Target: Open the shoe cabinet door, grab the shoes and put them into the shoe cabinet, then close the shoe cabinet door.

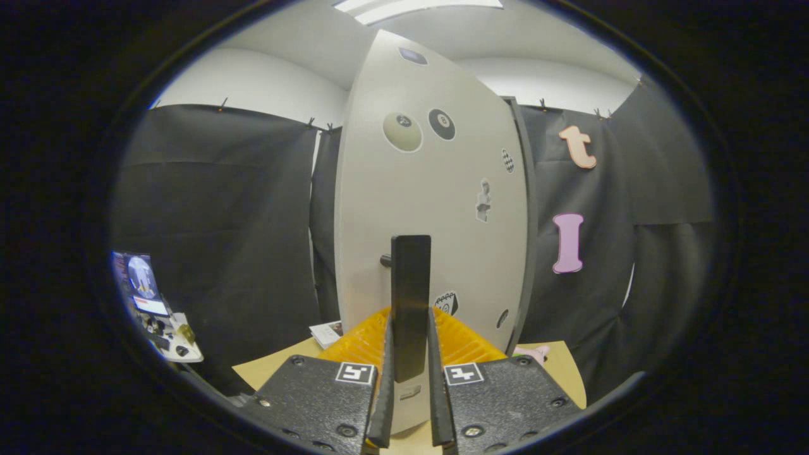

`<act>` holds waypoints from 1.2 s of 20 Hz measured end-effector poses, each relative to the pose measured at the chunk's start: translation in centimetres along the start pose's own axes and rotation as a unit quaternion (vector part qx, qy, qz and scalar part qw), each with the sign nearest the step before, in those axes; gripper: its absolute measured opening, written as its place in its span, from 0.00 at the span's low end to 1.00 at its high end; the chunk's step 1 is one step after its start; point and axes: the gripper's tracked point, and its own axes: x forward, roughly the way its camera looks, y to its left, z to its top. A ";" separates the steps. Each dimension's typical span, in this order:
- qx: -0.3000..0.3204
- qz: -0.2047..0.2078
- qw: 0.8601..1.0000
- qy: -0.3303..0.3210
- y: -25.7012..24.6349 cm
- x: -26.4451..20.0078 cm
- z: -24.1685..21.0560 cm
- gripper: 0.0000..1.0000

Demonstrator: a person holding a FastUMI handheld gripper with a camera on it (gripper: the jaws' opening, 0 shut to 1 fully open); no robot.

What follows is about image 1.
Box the black backdrop cloth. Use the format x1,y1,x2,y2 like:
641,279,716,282
111,76,715,405

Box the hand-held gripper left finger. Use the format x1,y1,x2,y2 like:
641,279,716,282
243,308,396,455

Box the long ceiling light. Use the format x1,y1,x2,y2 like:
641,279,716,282
334,0,504,26

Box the black door handle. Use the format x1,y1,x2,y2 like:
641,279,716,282
380,235,432,384

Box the white book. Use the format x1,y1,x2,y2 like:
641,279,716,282
309,320,345,349

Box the beige shoe cabinet door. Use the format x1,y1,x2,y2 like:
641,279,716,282
334,30,529,437

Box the cluttered desk with monitor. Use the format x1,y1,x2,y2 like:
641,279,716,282
113,252,204,363

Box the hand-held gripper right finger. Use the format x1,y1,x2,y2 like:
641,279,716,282
427,308,585,455

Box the green and pink plush toy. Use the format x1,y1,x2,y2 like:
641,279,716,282
513,344,550,367

